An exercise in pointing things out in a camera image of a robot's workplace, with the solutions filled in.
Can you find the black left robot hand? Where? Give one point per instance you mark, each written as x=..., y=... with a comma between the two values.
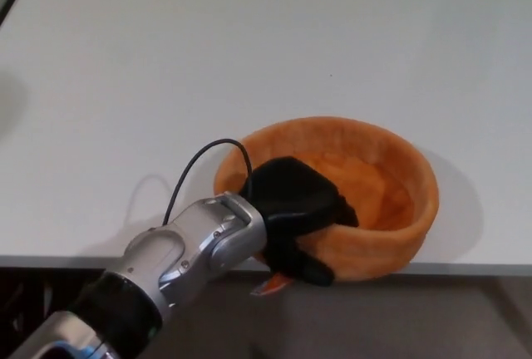
x=291, y=188

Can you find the orange plush soft plate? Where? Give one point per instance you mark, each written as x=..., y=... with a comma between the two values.
x=353, y=136

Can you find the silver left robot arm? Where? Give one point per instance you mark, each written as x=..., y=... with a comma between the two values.
x=166, y=251

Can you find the black under-table frame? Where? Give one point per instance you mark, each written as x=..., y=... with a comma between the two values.
x=29, y=288

